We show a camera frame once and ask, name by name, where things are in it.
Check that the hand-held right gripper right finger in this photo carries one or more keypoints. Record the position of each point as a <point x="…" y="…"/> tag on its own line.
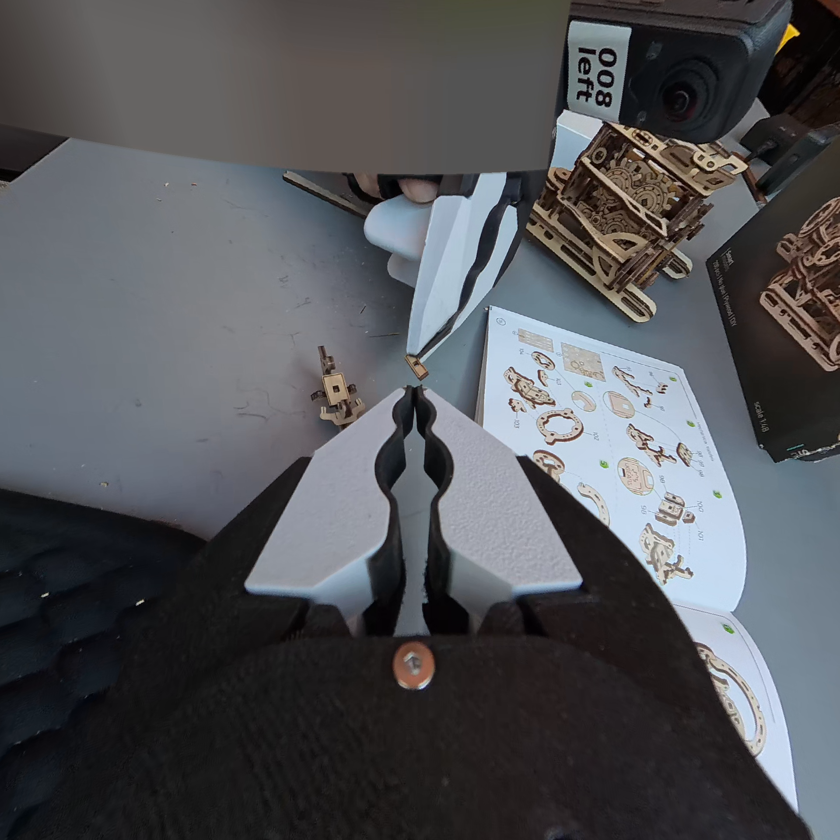
<point x="505" y="525"/>

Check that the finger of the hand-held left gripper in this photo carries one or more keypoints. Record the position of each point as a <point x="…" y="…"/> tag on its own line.
<point x="443" y="262"/>
<point x="502" y="249"/>

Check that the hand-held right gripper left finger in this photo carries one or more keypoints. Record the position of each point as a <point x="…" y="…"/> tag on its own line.
<point x="315" y="525"/>

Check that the small wooden model piece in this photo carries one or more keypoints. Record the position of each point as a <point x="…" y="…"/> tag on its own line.
<point x="417" y="367"/>

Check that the assembled wooden submarine model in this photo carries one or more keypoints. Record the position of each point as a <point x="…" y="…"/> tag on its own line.
<point x="623" y="210"/>

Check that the small wooden part assembly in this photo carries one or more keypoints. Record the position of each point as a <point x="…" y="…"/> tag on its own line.
<point x="336" y="390"/>

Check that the black model kit box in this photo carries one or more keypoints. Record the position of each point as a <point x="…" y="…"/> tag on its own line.
<point x="741" y="315"/>

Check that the person's left hand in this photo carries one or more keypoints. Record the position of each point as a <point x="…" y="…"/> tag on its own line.
<point x="417" y="190"/>

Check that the small white box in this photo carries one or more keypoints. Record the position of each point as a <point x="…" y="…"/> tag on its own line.
<point x="577" y="138"/>

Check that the long thin wooden strip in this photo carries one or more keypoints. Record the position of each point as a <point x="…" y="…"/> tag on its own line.
<point x="321" y="190"/>

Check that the small black device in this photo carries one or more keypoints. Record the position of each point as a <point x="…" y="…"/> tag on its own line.
<point x="787" y="157"/>

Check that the white instruction booklet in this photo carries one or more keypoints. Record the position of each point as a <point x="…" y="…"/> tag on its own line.
<point x="590" y="367"/>

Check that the black quilted jacket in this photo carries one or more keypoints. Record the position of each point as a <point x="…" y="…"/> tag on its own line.
<point x="65" y="590"/>

